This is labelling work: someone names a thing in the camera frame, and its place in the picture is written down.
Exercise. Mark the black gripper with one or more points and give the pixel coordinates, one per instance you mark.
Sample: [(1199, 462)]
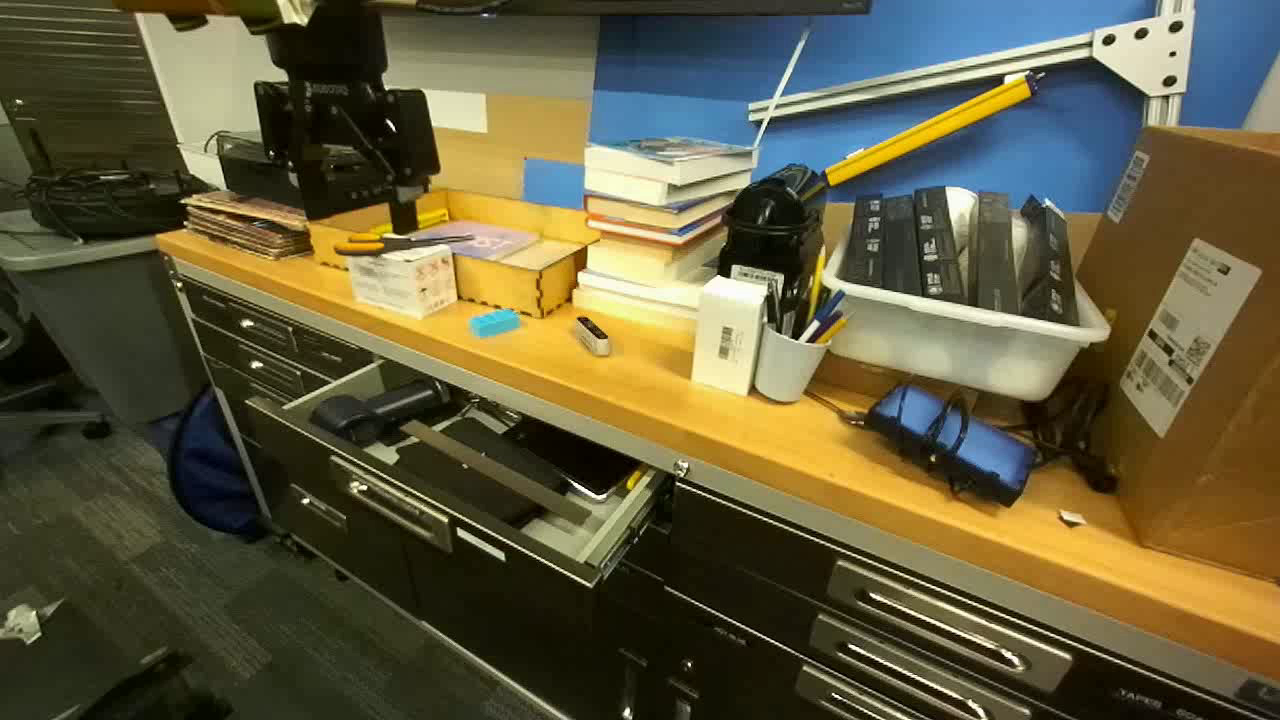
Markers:
[(343, 140)]

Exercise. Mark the black items in drawer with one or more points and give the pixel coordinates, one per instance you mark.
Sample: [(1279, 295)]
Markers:
[(454, 445)]

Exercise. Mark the black metal drawer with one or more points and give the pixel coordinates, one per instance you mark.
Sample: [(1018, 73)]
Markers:
[(442, 513)]

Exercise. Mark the black drawer cabinet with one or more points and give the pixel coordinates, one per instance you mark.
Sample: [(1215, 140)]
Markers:
[(745, 613)]

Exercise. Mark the small white carton box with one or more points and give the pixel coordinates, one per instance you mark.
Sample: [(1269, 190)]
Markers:
[(402, 281)]

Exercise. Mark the open wooden box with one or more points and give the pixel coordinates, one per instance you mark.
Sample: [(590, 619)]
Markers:
[(523, 265)]

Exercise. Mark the small silver black gadget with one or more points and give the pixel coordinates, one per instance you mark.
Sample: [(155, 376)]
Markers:
[(594, 335)]

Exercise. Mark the stack of books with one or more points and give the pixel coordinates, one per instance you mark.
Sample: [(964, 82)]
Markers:
[(662, 222)]

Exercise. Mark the grey side table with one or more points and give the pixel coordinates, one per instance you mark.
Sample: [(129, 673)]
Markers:
[(104, 313)]

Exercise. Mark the blue bag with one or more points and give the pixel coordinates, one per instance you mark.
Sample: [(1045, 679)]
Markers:
[(215, 467)]

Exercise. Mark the white upright box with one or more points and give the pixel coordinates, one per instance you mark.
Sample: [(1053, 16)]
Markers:
[(728, 335)]

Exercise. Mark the black pouch bag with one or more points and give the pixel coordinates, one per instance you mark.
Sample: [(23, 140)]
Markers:
[(774, 222)]

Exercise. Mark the thin white rod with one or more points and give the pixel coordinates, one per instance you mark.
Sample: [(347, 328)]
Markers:
[(781, 92)]

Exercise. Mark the white cup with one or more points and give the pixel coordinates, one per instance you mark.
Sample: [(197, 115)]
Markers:
[(788, 360)]

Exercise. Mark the pens in cup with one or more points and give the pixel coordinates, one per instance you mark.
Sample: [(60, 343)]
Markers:
[(806, 309)]

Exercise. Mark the yellow bar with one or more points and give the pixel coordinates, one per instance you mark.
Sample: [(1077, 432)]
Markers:
[(928, 130)]

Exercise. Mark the black devices in bin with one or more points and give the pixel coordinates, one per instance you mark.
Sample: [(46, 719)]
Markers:
[(961, 245)]

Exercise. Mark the crumpled white paper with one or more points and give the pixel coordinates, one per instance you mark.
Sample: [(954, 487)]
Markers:
[(25, 623)]

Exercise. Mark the white plastic bin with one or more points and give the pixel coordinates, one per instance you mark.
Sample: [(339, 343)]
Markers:
[(961, 343)]

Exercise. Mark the small white scrap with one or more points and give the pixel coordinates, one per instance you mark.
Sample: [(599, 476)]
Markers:
[(1070, 518)]

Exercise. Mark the large cardboard box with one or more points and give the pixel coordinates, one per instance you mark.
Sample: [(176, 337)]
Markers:
[(1193, 347)]

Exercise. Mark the white aluminium bracket rail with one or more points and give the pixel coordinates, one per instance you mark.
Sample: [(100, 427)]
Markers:
[(1015, 63)]

